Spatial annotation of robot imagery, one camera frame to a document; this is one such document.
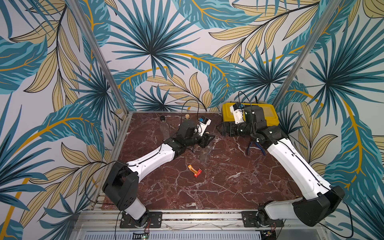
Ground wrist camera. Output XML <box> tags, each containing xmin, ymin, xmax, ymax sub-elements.
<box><xmin>197</xmin><ymin>116</ymin><xmax>211</xmax><ymax>137</ymax></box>
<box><xmin>230</xmin><ymin>102</ymin><xmax>246</xmax><ymax>125</ymax></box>

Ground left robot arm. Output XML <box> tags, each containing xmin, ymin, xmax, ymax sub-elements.
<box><xmin>102</xmin><ymin>116</ymin><xmax>215</xmax><ymax>227</ymax></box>

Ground slim glass bottle with cork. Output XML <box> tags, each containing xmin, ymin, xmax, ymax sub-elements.
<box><xmin>200</xmin><ymin>141</ymin><xmax>215</xmax><ymax>166</ymax></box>

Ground glass bottle with black cap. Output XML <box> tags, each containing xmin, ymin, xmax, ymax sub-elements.
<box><xmin>160</xmin><ymin>115</ymin><xmax>170</xmax><ymax>141</ymax></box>

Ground red bottle label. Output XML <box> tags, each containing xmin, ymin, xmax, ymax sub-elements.
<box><xmin>194</xmin><ymin>169</ymin><xmax>202</xmax><ymax>178</ymax></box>

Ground orange bottle label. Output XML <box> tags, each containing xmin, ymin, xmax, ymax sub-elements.
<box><xmin>188</xmin><ymin>165</ymin><xmax>198</xmax><ymax>174</ymax></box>

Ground aluminium front rail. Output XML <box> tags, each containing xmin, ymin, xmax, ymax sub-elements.
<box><xmin>70</xmin><ymin>210</ymin><xmax>331</xmax><ymax>240</ymax></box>

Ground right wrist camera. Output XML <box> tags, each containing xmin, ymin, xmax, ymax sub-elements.
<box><xmin>230</xmin><ymin>102</ymin><xmax>246</xmax><ymax>125</ymax></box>

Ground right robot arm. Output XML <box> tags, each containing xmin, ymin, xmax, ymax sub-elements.
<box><xmin>218</xmin><ymin>103</ymin><xmax>345</xmax><ymax>227</ymax></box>

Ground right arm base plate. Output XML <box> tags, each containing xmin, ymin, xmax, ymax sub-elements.
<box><xmin>241</xmin><ymin>211</ymin><xmax>284</xmax><ymax>228</ymax></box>

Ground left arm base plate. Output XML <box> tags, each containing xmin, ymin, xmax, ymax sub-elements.
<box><xmin>120</xmin><ymin>211</ymin><xmax>163</xmax><ymax>229</ymax></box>

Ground glass bottle with cork stopper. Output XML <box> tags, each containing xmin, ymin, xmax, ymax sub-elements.
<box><xmin>181</xmin><ymin>114</ymin><xmax>193</xmax><ymax>128</ymax></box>

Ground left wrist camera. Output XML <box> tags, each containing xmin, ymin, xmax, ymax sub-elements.
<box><xmin>197</xmin><ymin>116</ymin><xmax>211</xmax><ymax>137</ymax></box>

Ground yellow and black toolbox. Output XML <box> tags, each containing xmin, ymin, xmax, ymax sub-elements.
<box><xmin>217</xmin><ymin>103</ymin><xmax>280</xmax><ymax>136</ymax></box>

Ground blue handled pliers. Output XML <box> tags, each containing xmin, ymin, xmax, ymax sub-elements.
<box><xmin>246</xmin><ymin>141</ymin><xmax>266</xmax><ymax>156</ymax></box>

